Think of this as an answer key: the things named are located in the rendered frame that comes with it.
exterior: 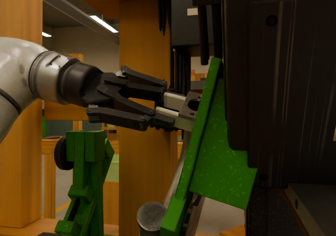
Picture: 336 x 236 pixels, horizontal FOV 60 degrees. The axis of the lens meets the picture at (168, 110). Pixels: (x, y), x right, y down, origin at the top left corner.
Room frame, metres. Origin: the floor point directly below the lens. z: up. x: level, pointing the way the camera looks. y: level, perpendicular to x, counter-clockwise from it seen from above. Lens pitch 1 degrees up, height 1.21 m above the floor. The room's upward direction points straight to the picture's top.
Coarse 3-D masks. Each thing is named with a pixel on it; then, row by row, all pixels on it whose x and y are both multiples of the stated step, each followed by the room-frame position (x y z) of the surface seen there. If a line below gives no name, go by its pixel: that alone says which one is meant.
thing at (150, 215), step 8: (144, 208) 0.35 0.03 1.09; (152, 208) 0.36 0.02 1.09; (160, 208) 0.36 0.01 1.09; (144, 216) 0.35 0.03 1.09; (152, 216) 0.35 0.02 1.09; (160, 216) 0.35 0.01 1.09; (144, 224) 0.34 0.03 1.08; (152, 224) 0.34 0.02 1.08; (144, 232) 0.35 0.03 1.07; (152, 232) 0.34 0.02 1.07
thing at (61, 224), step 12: (108, 144) 0.69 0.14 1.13; (108, 156) 0.69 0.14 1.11; (108, 168) 0.69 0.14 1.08; (72, 192) 0.60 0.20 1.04; (84, 192) 0.60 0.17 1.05; (72, 204) 0.62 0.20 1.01; (72, 216) 0.58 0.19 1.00; (84, 216) 0.60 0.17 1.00; (60, 228) 0.56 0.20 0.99; (72, 228) 0.56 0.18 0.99; (84, 228) 0.58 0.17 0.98
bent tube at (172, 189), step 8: (192, 96) 0.46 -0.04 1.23; (200, 96) 0.47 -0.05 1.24; (184, 104) 0.45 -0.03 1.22; (192, 104) 0.47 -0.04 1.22; (184, 112) 0.44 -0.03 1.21; (192, 112) 0.44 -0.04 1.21; (192, 120) 0.44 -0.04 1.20; (184, 136) 0.50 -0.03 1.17; (184, 144) 0.51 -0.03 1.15; (184, 152) 0.51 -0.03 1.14; (176, 168) 0.52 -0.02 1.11; (176, 176) 0.51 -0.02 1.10; (176, 184) 0.50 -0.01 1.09; (168, 192) 0.49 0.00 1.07; (168, 200) 0.48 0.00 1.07
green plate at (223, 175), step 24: (216, 72) 0.33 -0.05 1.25; (216, 96) 0.34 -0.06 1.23; (216, 120) 0.34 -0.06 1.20; (192, 144) 0.33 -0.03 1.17; (216, 144) 0.34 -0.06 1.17; (192, 168) 0.34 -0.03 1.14; (216, 168) 0.34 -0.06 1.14; (240, 168) 0.33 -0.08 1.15; (192, 192) 0.43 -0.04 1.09; (216, 192) 0.34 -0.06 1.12; (240, 192) 0.33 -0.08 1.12
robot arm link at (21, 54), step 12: (0, 36) 0.54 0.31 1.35; (0, 48) 0.51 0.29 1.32; (12, 48) 0.50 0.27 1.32; (24, 48) 0.51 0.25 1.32; (36, 48) 0.52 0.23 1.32; (0, 60) 0.49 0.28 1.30; (12, 60) 0.49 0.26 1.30; (24, 60) 0.50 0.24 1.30; (0, 72) 0.48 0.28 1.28; (12, 72) 0.49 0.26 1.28; (24, 72) 0.49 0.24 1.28; (0, 84) 0.48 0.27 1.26; (12, 84) 0.49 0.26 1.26; (24, 84) 0.50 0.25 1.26; (12, 96) 0.49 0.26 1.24; (24, 96) 0.51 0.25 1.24; (24, 108) 0.53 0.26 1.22
